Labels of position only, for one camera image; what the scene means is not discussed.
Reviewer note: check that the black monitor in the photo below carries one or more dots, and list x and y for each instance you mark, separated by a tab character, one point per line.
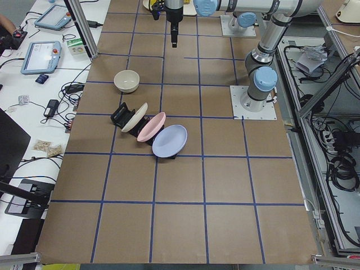
14	143

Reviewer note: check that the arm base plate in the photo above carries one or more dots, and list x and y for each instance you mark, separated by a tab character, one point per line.
253	112
224	19

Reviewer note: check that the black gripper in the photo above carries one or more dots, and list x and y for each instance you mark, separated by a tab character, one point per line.
174	16

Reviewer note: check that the black dish rack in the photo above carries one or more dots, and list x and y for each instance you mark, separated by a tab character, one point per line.
122	115

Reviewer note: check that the teach pendant tablet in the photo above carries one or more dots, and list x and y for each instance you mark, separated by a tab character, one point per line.
41	58
55	18

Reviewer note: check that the pink plate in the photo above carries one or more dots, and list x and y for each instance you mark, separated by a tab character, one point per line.
152	128

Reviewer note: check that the black power adapter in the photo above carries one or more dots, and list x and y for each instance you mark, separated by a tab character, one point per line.
51	108

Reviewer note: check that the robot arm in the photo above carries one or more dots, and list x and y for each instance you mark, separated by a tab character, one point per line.
262	77
240	22

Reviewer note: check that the green white small box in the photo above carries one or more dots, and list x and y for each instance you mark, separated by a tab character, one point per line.
76	46

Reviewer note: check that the near teach pendant tablet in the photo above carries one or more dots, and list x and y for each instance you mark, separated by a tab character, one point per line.
41	58

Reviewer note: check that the aluminium frame post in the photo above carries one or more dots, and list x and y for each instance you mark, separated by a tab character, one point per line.
81	24

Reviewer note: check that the far teach pendant tablet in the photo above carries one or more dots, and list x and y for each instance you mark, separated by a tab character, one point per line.
55	18

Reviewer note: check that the cream bowl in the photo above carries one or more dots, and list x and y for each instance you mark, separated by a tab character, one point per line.
127	81

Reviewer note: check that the blue plate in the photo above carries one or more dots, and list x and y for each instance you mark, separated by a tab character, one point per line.
170	141

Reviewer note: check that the cream plate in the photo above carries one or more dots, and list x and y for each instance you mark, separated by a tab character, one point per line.
135	119

